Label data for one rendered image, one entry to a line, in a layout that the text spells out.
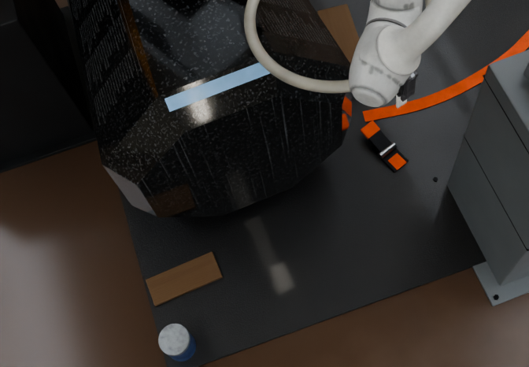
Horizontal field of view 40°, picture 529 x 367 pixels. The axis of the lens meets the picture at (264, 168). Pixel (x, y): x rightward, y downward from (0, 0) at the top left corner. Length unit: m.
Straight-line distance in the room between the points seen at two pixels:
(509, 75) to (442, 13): 0.60
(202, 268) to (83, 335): 0.47
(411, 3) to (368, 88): 0.21
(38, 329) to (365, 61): 1.65
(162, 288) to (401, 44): 1.43
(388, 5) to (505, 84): 0.52
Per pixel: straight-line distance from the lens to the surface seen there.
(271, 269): 2.50
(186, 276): 2.52
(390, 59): 1.41
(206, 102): 1.93
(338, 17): 2.81
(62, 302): 2.66
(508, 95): 1.90
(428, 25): 1.36
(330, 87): 1.73
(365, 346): 2.45
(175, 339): 2.36
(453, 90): 2.80
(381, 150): 2.62
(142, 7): 2.08
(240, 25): 1.99
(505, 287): 2.54
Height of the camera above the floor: 2.41
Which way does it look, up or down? 65 degrees down
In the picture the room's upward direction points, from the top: 13 degrees counter-clockwise
